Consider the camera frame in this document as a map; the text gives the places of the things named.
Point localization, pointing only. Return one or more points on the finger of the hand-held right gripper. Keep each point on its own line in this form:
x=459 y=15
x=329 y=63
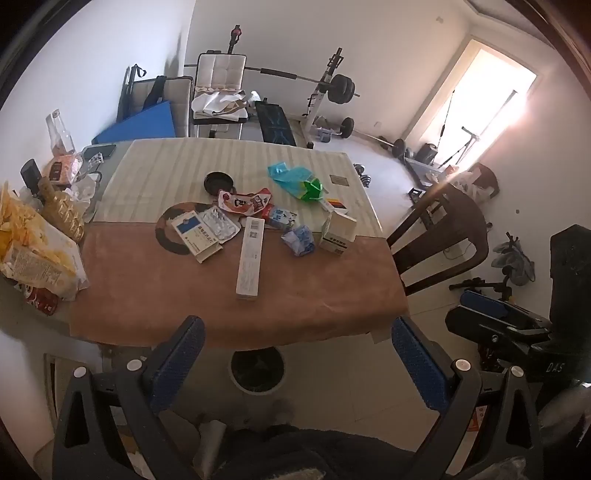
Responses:
x=489 y=330
x=482 y=302

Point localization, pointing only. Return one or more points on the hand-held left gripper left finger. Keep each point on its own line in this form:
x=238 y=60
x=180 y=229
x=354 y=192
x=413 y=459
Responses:
x=178 y=364

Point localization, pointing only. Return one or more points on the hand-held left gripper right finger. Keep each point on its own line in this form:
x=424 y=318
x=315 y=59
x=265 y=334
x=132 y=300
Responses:
x=415 y=364

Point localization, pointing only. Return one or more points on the white round trash bin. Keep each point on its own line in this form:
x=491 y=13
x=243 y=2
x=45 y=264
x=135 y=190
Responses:
x=257 y=369

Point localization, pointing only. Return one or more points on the red white snack wrapper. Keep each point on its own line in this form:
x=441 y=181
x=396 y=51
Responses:
x=242 y=201

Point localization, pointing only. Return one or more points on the black metal stand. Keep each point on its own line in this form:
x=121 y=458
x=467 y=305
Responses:
x=485 y=285

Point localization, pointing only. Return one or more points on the grey cloth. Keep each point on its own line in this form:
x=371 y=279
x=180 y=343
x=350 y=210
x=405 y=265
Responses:
x=515 y=263

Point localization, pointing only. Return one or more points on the dark wooden chair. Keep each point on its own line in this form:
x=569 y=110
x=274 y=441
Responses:
x=461 y=217

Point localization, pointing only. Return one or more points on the white floor plastic bag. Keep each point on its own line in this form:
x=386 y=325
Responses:
x=471 y=184

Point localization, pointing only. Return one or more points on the long white box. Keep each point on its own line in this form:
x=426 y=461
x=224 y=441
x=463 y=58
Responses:
x=249 y=258

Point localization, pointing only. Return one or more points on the blue white medicine box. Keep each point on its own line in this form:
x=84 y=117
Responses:
x=196 y=237

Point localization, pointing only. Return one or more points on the dark round coaster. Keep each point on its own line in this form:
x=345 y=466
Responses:
x=167 y=230

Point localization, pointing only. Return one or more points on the silver blister pack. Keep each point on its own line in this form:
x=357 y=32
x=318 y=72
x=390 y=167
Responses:
x=220 y=225

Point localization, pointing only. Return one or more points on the red drink can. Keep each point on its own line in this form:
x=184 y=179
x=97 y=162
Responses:
x=41 y=300

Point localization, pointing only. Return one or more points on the white upright medicine box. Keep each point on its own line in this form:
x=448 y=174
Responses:
x=337 y=233

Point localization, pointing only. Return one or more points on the black tripod stand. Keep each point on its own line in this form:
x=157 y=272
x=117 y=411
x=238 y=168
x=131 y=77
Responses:
x=466 y=143

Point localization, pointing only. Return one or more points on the blue crumpled wrapper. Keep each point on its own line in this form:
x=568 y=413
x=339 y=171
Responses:
x=299 y=240

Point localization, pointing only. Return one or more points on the small dumbbells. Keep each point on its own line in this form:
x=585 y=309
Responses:
x=364 y=175

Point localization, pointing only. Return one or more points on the blue white snack packet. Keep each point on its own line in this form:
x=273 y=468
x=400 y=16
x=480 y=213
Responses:
x=280 y=217

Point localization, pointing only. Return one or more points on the yellow chips bag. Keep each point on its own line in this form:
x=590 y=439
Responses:
x=32 y=249

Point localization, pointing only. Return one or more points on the black round lid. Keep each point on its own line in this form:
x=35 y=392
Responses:
x=218 y=182

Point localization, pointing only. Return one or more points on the small grey card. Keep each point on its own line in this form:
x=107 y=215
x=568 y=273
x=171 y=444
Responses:
x=338 y=180

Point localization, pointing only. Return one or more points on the gold foil bag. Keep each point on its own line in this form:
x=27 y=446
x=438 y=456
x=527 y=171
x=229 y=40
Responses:
x=62 y=212

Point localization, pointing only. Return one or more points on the white crumpled plastic bag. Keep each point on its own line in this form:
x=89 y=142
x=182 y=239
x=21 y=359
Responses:
x=87 y=189

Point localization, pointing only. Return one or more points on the green wrapper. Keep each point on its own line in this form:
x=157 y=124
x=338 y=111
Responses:
x=310 y=189

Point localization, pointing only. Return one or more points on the teal plastic bag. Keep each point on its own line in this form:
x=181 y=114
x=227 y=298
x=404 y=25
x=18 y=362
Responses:
x=288 y=175

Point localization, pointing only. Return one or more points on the floor barbell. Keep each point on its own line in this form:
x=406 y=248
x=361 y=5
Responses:
x=347 y=128

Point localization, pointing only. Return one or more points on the orange snack packet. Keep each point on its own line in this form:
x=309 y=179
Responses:
x=64 y=168

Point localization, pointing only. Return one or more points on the black phone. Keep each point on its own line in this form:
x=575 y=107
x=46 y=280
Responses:
x=99 y=151

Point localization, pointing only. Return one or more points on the black handheld device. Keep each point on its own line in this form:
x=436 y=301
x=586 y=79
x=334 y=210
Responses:
x=31 y=175

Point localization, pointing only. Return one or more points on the blue folded mat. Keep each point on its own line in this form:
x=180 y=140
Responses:
x=138 y=124

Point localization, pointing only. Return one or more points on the barbell with black plates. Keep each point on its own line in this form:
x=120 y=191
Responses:
x=342 y=88

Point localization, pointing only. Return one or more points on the clear glass bottle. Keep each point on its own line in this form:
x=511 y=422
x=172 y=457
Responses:
x=60 y=134

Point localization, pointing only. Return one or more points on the black weight bench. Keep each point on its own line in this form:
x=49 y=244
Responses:
x=274 y=122

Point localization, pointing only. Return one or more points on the white barbell rack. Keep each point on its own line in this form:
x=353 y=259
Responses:
x=318 y=97

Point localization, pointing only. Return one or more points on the white cloth bag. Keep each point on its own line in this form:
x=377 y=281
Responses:
x=221 y=104

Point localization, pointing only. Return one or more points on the beige padded chair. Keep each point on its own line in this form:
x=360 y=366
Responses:
x=178 y=94

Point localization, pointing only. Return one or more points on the white padded chair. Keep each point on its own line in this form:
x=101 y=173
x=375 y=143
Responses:
x=220 y=71

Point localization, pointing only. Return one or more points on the stick vacuum with red top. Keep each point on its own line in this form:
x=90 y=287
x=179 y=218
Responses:
x=234 y=39

